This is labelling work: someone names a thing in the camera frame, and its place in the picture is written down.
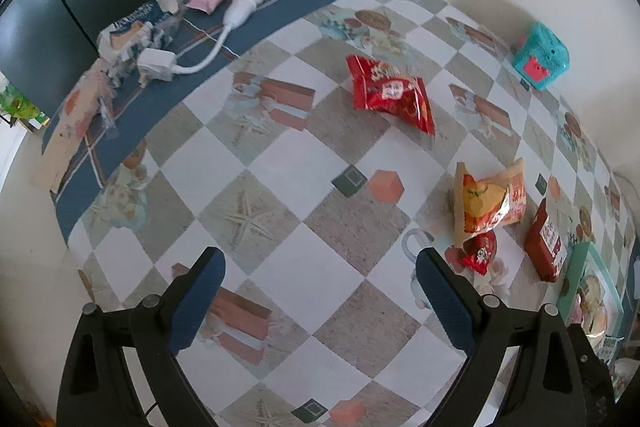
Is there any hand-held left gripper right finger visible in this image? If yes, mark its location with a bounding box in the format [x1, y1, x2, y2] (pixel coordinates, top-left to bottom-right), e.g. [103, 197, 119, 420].
[416, 247, 588, 427]

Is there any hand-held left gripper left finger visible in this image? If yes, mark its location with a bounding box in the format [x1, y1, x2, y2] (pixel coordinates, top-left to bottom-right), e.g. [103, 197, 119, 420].
[56, 247, 227, 427]

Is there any small red snack packet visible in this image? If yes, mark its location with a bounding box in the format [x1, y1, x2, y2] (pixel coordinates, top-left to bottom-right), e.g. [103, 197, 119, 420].
[459, 231, 499, 276]

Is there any bun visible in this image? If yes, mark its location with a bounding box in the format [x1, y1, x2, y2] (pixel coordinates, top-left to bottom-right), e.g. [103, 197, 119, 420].
[585, 302, 612, 338]

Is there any orange chips packet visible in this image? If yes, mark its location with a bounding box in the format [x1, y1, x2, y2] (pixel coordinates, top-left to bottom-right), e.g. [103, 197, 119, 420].
[452, 157, 527, 248]

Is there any dark red snack packet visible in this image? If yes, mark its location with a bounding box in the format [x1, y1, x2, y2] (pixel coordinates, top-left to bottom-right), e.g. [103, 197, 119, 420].
[523, 198, 568, 283]

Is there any teal-edged white box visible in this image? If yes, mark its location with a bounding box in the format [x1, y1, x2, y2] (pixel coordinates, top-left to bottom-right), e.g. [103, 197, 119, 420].
[557, 241, 640, 360]

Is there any checked printed tablecloth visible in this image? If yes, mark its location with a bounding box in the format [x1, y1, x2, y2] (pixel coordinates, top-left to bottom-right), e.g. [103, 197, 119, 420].
[32, 0, 636, 427]

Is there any teal container with pink label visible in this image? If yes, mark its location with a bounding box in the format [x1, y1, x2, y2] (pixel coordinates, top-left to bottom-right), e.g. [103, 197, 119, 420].
[511, 22, 571, 92]

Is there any green plant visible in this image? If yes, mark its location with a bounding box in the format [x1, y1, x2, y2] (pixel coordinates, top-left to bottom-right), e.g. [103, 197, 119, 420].
[0, 77, 51, 128]

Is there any blue and white tissue packet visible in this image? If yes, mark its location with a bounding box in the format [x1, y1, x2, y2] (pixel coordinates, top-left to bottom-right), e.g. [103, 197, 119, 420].
[96, 0, 186, 80]

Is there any dark cabinet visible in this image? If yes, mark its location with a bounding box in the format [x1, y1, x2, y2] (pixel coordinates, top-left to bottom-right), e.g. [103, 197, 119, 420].
[0, 0, 161, 118]

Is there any white charger with cable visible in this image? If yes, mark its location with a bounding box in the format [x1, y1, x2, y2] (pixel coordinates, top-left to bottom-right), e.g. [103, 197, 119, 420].
[136, 0, 271, 82]

